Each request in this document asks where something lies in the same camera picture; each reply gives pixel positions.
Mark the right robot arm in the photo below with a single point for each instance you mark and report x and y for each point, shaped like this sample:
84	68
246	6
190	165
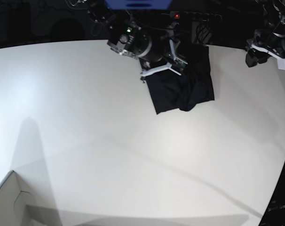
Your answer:
154	47

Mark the black t-shirt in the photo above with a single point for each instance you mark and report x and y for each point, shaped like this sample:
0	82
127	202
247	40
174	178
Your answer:
169	90

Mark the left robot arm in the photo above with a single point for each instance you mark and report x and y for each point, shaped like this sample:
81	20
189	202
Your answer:
273	18

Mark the blue plastic bin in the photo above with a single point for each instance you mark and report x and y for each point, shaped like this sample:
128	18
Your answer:
138	4

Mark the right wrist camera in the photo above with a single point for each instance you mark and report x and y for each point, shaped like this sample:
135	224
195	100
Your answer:
178	66

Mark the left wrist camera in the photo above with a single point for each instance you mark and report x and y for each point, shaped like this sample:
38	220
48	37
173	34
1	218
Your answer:
281	63

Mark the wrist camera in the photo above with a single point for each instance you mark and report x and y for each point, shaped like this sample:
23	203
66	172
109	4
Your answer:
178	66
281	63

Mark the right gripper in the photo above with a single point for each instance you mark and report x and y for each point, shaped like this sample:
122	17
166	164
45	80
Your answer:
156	62

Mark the white cardboard box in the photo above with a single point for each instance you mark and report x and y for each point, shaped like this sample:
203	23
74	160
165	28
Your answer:
13	209

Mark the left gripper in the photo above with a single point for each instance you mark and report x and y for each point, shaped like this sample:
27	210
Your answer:
260	49

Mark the black power strip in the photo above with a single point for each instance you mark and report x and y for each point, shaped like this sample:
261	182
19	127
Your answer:
195	16

